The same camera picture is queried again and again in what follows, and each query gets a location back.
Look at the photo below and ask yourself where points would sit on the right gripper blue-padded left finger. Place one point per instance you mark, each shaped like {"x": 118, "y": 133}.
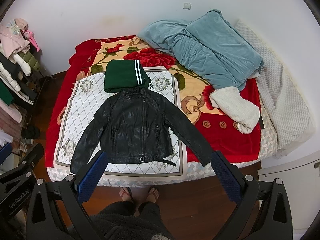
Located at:
{"x": 44, "y": 220}

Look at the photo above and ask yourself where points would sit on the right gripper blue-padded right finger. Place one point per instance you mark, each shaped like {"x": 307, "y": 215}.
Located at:
{"x": 274, "y": 220}

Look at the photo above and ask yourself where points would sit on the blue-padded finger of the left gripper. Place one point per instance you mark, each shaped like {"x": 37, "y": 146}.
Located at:
{"x": 5, "y": 151}

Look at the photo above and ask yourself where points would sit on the black leather jacket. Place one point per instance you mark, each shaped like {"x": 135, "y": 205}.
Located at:
{"x": 133, "y": 127}

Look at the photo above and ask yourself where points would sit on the pile of folded clothes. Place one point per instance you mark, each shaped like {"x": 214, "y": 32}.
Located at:
{"x": 20, "y": 70}

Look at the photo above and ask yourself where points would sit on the white bedside cabinet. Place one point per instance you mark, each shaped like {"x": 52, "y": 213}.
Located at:
{"x": 301, "y": 180}

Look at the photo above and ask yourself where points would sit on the person's dark fleece trousers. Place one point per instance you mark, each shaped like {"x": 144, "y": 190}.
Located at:
{"x": 123, "y": 220}

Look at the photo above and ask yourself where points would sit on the person's left foot in sandal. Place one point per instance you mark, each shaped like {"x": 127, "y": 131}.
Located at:
{"x": 126, "y": 194}

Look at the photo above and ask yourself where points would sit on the person's foot in sandal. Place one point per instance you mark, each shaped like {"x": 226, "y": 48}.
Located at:
{"x": 152, "y": 195}
{"x": 126, "y": 194}

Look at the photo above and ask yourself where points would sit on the red floral blanket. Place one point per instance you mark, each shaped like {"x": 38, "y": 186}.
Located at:
{"x": 219, "y": 129}

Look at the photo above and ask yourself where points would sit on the white floral quilted mat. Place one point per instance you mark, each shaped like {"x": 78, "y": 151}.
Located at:
{"x": 87, "y": 96}

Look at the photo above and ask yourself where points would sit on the person's right foot in sandal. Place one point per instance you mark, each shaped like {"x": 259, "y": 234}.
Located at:
{"x": 152, "y": 195}

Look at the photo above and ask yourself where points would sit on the white fleece blanket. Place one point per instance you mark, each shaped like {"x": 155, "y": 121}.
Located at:
{"x": 245, "y": 113}

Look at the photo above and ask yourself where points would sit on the grey quilted mattress cover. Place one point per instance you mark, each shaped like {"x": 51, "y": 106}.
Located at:
{"x": 283, "y": 100}

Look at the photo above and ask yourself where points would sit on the folded green striped garment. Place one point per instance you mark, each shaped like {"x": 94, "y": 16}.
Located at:
{"x": 123, "y": 74}

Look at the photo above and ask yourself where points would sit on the blue-grey velvet duvet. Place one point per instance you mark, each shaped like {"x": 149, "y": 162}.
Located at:
{"x": 209, "y": 46}

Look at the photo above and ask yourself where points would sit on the white wall socket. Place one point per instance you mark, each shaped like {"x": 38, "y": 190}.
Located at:
{"x": 187, "y": 6}

